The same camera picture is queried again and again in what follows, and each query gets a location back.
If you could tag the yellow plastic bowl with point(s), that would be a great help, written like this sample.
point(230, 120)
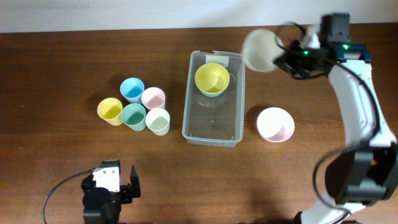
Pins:
point(212, 77)

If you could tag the clear plastic container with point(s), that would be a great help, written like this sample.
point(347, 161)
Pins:
point(215, 121)

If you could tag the white plastic bowl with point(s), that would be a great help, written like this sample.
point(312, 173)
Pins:
point(260, 49)

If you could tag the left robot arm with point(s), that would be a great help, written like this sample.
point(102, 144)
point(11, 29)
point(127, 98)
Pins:
point(104, 195)

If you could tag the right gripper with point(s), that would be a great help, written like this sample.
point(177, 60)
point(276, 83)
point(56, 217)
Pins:
point(283, 61)

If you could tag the yellow plastic cup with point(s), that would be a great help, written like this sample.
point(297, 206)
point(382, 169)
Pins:
point(110, 110)

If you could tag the green plastic bowl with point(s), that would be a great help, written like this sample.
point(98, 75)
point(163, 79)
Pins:
point(211, 95)

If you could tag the pink plastic cup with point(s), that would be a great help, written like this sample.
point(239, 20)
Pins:
point(152, 98)

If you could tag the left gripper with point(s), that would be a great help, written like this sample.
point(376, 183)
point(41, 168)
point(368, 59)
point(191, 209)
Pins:
point(128, 193)

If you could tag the white plastic cup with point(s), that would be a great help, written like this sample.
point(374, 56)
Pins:
point(158, 121)

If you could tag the blue plastic cup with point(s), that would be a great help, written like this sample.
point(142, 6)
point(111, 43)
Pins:
point(132, 90)

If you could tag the pink plastic bowl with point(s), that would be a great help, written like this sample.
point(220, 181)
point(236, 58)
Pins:
point(275, 125)

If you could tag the green plastic cup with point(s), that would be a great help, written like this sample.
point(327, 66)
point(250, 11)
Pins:
point(133, 116)

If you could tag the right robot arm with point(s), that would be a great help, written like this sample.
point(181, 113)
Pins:
point(365, 170)

